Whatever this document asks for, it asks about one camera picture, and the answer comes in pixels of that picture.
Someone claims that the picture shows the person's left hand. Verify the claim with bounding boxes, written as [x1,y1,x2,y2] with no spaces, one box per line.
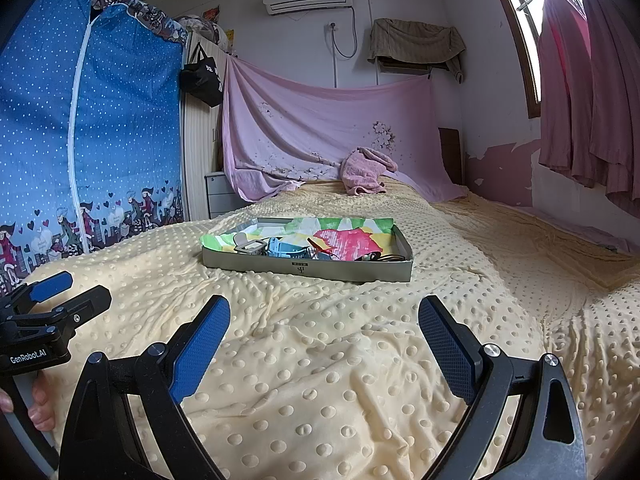
[0,375,55,433]

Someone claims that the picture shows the pink curtain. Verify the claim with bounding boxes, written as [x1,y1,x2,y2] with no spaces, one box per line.
[492,0,640,221]

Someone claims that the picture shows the beige hair claw clip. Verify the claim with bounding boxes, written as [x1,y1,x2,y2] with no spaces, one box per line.
[233,236,267,256]

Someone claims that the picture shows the blue dotted fabric wardrobe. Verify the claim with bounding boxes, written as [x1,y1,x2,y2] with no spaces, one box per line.
[0,0,191,297]

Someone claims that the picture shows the window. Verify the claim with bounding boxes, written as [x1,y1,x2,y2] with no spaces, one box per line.
[487,0,591,121]

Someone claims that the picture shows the pink towel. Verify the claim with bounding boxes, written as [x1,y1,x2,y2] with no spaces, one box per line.
[341,146,400,197]

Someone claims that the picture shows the grey drawer cabinet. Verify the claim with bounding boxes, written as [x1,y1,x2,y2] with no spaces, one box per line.
[204,170,251,221]

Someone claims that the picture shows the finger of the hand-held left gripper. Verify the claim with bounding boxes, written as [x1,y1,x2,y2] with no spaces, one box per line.
[52,285,112,339]
[22,271,74,306]

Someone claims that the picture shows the grey shallow tray box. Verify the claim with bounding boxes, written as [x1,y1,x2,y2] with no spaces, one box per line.
[201,217,414,285]

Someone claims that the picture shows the black power cable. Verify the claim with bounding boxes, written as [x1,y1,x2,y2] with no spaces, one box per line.
[330,5,358,59]

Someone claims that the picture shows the black hanging bag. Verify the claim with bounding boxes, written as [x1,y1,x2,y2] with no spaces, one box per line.
[179,42,224,108]

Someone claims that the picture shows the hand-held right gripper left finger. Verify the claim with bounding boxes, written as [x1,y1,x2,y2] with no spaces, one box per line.
[57,295,232,480]

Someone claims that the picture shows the light wooden cabinet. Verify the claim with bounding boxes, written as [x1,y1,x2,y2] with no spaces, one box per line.
[180,30,232,223]

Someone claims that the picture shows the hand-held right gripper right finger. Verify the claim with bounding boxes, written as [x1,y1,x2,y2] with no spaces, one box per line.
[417,296,588,480]

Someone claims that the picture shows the brown wall board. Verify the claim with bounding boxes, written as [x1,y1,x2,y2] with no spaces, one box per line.
[438,127,465,186]

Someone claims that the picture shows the beige hanging cloth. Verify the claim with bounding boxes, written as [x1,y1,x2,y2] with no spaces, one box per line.
[368,18,467,83]

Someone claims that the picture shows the pink wall sheet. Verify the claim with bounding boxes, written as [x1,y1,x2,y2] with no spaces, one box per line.
[221,57,469,204]

